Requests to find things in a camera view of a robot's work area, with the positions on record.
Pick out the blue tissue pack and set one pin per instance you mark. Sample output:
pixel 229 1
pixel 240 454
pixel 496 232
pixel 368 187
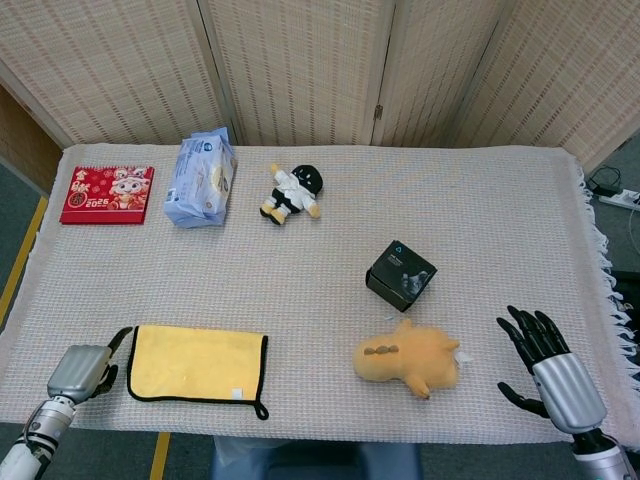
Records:
pixel 200 185

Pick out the black and yellow cloth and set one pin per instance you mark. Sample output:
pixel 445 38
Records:
pixel 195 365

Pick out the red desk calendar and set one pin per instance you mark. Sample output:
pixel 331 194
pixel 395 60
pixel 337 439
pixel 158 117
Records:
pixel 107 192

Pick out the black-headed plush doll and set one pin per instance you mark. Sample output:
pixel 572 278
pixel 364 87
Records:
pixel 292 192

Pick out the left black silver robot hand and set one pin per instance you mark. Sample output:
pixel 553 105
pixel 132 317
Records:
pixel 77 372

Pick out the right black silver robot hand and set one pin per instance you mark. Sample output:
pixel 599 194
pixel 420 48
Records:
pixel 567 390

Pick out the white power strip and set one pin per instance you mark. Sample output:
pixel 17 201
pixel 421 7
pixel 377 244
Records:
pixel 622 198

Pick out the black trouser leg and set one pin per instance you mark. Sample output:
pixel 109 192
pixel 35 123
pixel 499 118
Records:
pixel 629 282

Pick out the woven folding screen panel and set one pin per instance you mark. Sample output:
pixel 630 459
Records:
pixel 565 75
pixel 110 65
pixel 300 65
pixel 430 65

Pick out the brown wooden cabinet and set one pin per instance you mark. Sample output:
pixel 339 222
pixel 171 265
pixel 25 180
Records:
pixel 20 140

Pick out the orange plush toy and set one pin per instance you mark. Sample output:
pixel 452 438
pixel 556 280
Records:
pixel 400 357

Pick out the beige woven fringed tablecloth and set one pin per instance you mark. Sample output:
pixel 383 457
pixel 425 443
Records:
pixel 325 250

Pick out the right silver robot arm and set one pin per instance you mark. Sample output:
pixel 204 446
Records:
pixel 597 457

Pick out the metal screen hinge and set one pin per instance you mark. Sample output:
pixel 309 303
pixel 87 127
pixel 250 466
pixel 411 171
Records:
pixel 378 112

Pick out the small black cardboard box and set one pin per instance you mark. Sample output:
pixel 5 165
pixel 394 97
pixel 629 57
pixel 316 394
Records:
pixel 400 275

